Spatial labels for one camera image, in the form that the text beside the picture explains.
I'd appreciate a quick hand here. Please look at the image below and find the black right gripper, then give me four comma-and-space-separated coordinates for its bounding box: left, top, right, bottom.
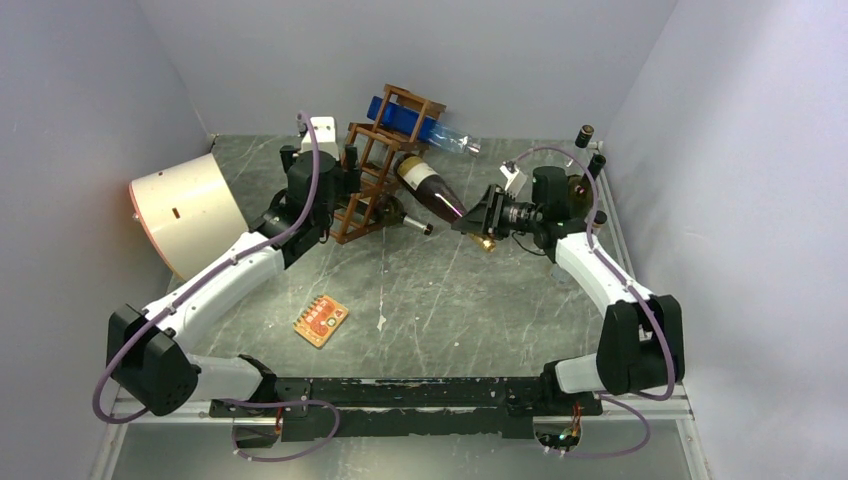
452, 182, 543, 239

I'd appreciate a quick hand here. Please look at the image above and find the brown bottle gold foil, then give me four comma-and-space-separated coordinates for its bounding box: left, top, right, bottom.
394, 153, 466, 225

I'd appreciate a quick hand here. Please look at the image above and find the brown wooden wine rack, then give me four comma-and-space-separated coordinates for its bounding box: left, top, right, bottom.
330, 84, 446, 244

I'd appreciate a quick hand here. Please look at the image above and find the clear bottle white label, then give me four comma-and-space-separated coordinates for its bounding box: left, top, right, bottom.
545, 218, 608, 289

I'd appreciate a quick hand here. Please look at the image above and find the dark green wine bottle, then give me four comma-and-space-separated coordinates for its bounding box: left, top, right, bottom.
567, 153, 606, 219

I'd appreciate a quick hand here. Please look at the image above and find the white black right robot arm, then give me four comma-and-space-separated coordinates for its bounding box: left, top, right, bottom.
452, 164, 685, 414

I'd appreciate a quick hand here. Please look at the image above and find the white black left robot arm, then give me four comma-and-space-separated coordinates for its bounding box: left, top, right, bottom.
107, 144, 361, 416

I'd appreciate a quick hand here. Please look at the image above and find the blue clear plastic bottle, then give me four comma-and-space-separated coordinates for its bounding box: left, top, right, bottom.
367, 95, 482, 156

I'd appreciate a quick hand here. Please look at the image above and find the green bottle silver cap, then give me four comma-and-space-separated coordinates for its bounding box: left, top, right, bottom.
376, 195, 433, 236

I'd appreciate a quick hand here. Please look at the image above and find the white cone lamp shade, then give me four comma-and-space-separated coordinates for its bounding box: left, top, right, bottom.
128, 153, 248, 280

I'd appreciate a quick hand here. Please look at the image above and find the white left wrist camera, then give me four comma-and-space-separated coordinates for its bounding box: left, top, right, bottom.
297, 116, 340, 160

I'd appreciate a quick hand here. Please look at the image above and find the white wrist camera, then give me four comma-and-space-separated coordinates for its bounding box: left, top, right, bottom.
297, 116, 340, 160
500, 161, 528, 199

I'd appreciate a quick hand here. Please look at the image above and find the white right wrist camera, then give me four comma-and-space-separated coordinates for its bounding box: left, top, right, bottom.
500, 161, 528, 199

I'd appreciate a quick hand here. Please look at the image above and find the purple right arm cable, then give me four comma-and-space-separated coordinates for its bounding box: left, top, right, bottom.
513, 145, 677, 460

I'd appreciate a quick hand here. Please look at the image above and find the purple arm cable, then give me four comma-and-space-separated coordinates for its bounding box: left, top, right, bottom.
513, 145, 677, 460
91, 111, 325, 425

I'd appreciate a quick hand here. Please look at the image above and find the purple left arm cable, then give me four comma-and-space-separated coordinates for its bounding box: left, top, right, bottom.
91, 111, 325, 425

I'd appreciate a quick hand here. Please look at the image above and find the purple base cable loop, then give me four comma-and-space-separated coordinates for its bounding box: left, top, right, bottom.
221, 398, 342, 464

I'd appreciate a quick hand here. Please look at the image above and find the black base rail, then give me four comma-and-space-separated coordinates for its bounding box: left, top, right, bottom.
208, 374, 603, 442

